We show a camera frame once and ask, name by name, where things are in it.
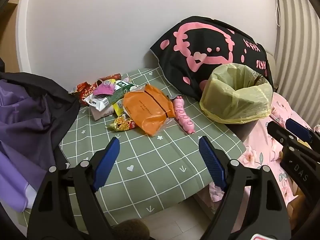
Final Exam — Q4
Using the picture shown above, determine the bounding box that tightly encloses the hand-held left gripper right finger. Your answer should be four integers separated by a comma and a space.
198, 135, 292, 240

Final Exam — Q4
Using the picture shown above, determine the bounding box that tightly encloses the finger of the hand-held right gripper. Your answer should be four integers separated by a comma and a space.
266, 121, 300, 151
285, 118, 320, 146

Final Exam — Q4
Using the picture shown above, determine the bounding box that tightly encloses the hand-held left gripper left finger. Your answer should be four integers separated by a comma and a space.
27, 137, 121, 240

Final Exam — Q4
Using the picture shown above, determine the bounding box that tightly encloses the bin with yellow-green bag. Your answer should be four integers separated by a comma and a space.
199, 64, 273, 143

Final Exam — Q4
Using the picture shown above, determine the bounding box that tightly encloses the orange plastic packet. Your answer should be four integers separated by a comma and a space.
122, 84, 176, 137

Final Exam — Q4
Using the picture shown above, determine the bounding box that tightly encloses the red patterned snack wrapper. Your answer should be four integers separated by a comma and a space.
96, 73, 122, 85
69, 81, 99, 103

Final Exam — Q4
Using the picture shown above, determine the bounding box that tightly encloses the person's left forearm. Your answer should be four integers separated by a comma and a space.
111, 219, 152, 240

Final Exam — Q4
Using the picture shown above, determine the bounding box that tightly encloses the person's right forearm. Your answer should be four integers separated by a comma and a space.
286, 182, 312, 220

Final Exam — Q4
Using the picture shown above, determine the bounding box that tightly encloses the pink floral quilt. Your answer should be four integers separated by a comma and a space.
209, 91, 320, 230

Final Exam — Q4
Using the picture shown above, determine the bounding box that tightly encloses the gold red snack wrapper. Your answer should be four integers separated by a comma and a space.
106, 115, 137, 132

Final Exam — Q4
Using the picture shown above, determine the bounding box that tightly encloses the pale pink packet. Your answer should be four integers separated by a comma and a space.
91, 105, 115, 121

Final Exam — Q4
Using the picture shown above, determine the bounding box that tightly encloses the green checked bed sheet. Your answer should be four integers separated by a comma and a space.
17, 67, 247, 233

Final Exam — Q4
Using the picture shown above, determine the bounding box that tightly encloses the white snack packet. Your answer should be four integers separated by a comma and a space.
83, 94, 118, 112

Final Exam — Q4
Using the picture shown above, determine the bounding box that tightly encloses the magenta wrapper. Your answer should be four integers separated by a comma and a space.
96, 82, 116, 95

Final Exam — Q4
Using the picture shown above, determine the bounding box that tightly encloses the green white packet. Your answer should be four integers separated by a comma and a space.
107, 79, 139, 105

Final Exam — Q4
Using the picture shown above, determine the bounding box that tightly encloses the beige pleated curtain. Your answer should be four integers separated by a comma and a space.
274, 0, 320, 130

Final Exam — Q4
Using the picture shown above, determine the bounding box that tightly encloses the purple garment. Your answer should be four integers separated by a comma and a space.
0, 79, 54, 212

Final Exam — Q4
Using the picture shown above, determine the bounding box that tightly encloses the black pillow with pink print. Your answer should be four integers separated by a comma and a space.
150, 16, 274, 102

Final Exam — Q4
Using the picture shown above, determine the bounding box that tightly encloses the wooden cabinet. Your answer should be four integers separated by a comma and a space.
0, 0, 20, 73

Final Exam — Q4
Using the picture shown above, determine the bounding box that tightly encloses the pink sausage string packet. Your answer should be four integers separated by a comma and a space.
174, 95, 195, 134

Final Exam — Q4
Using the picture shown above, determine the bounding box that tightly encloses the white cable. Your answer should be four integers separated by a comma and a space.
274, 0, 282, 27

